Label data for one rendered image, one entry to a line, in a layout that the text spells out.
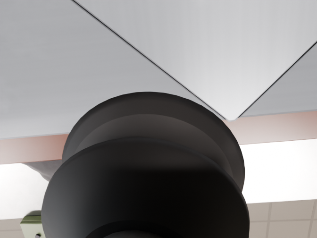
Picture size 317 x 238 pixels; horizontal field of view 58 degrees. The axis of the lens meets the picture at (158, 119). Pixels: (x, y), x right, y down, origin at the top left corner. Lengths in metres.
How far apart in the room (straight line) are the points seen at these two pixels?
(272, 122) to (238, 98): 0.06
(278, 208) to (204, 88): 1.35
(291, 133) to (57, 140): 0.18
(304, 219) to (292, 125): 1.36
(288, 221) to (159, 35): 1.46
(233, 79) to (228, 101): 0.01
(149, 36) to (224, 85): 0.05
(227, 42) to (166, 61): 0.03
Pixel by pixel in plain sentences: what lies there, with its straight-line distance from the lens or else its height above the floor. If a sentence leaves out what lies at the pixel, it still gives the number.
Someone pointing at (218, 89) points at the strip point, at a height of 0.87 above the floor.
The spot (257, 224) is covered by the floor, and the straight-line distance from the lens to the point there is 1.54.
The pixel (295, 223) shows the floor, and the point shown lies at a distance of 1.59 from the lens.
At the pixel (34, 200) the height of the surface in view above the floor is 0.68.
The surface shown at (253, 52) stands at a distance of 0.16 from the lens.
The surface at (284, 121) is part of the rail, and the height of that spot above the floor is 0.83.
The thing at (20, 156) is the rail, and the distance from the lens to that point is 0.26.
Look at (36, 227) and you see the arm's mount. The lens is 0.52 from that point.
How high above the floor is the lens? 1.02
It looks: 63 degrees down
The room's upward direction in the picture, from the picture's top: 176 degrees counter-clockwise
